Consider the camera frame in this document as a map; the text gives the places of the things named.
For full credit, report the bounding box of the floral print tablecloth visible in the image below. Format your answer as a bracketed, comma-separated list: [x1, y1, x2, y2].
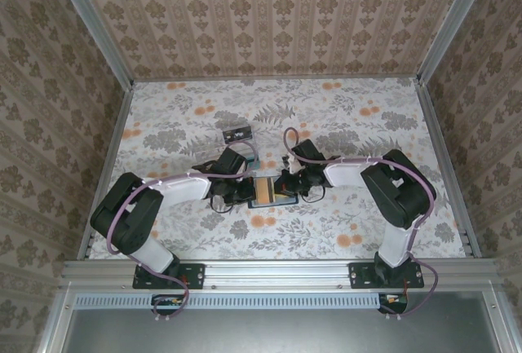
[87, 77, 470, 260]

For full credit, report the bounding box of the thin black cable loop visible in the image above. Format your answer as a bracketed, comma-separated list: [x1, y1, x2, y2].
[299, 183, 327, 204]
[210, 196, 246, 214]

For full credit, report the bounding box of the orange VIP card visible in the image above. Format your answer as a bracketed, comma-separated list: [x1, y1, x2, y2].
[256, 178, 274, 204]

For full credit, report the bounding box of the aluminium frame corner post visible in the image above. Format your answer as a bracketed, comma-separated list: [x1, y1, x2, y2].
[415, 0, 490, 85]
[51, 0, 135, 89]

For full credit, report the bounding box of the navy leather card holder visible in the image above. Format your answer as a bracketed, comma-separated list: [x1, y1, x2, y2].
[247, 176, 299, 210]

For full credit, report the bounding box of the black VIP card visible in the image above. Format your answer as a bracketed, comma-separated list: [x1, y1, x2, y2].
[223, 123, 254, 144]

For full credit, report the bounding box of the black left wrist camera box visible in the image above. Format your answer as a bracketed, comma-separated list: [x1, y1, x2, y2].
[215, 146, 250, 177]

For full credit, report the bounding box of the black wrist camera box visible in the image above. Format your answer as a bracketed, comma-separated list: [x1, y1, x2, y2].
[215, 146, 250, 177]
[290, 139, 324, 163]

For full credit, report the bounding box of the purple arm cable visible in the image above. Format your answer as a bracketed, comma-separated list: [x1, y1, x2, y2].
[104, 140, 262, 324]
[283, 126, 440, 320]

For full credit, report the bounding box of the grey metal sheet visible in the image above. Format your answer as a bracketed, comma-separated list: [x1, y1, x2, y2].
[60, 307, 497, 353]

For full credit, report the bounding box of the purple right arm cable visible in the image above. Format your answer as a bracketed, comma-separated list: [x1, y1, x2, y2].
[283, 126, 440, 320]

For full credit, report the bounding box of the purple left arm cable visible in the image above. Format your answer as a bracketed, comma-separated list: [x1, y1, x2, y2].
[104, 140, 262, 324]

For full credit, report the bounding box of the aluminium table side rail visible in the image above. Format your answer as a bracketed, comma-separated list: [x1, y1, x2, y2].
[77, 83, 135, 260]
[416, 79, 482, 258]

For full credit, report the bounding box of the clear acrylic card stand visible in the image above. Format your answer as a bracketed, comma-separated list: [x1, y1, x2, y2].
[222, 123, 263, 171]

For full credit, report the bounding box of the white slotted cable duct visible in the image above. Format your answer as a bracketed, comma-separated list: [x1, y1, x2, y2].
[74, 292, 378, 310]

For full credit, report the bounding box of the aluminium frame cross rail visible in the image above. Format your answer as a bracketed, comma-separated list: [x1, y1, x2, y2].
[59, 258, 505, 293]

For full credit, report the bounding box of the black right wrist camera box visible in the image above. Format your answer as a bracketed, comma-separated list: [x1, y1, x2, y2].
[290, 139, 324, 163]

